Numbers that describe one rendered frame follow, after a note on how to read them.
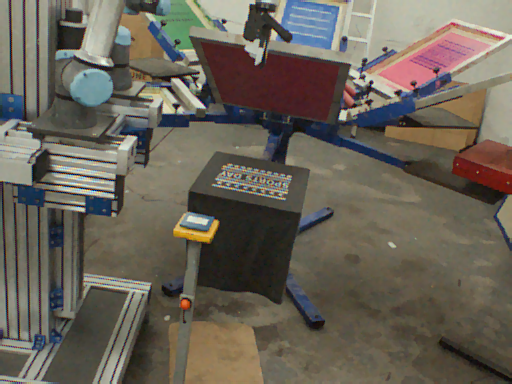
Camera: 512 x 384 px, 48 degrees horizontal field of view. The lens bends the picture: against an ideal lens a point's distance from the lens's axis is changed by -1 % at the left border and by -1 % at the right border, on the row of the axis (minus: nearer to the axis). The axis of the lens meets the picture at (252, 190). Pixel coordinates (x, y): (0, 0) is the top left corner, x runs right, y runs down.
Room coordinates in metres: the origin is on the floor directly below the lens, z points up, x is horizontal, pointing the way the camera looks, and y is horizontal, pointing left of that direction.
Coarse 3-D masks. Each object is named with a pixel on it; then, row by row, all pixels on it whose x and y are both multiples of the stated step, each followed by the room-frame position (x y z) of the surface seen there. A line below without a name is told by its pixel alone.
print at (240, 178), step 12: (228, 168) 2.32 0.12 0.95; (240, 168) 2.34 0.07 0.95; (252, 168) 2.36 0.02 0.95; (216, 180) 2.17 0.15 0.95; (228, 180) 2.19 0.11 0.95; (240, 180) 2.21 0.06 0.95; (252, 180) 2.23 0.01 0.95; (264, 180) 2.25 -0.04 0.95; (276, 180) 2.27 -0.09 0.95; (288, 180) 2.29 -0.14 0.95; (252, 192) 2.10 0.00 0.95; (264, 192) 2.12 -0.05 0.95; (276, 192) 2.14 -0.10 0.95
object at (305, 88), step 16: (272, 64) 2.16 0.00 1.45; (288, 64) 2.13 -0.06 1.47; (304, 64) 2.10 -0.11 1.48; (320, 64) 2.07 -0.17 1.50; (272, 80) 2.31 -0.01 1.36; (288, 80) 2.28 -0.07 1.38; (304, 80) 2.24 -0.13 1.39; (320, 80) 2.21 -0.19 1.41; (288, 96) 2.45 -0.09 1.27; (304, 96) 2.41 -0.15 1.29; (320, 96) 2.37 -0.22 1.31; (288, 112) 2.65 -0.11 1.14; (304, 112) 2.60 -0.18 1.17; (320, 112) 2.56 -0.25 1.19
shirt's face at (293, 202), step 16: (224, 160) 2.40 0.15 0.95; (240, 160) 2.43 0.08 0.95; (256, 160) 2.46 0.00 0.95; (208, 176) 2.20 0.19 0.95; (304, 176) 2.36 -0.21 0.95; (208, 192) 2.04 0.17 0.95; (224, 192) 2.06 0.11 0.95; (240, 192) 2.09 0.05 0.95; (288, 192) 2.16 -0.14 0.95; (304, 192) 2.18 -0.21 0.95; (288, 208) 2.01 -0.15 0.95
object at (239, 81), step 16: (208, 48) 2.15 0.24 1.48; (224, 48) 2.12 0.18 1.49; (240, 48) 2.09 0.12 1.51; (208, 64) 2.29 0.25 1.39; (224, 64) 2.26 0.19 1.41; (240, 64) 2.23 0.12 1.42; (224, 80) 2.43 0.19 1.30; (240, 80) 2.39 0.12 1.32; (256, 80) 2.35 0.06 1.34; (224, 96) 2.62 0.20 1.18; (240, 96) 2.58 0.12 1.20; (256, 96) 2.53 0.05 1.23; (272, 96) 2.49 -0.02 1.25
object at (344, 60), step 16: (192, 32) 2.08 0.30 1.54; (208, 32) 2.08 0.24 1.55; (224, 32) 2.08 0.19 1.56; (272, 48) 2.05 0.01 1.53; (288, 48) 2.05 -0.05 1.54; (304, 48) 2.05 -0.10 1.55; (320, 48) 2.05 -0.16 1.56; (336, 64) 2.05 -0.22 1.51; (208, 80) 2.47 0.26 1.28; (336, 80) 2.18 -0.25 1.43; (336, 96) 2.33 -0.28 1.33; (272, 112) 2.70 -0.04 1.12; (336, 112) 2.51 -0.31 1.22
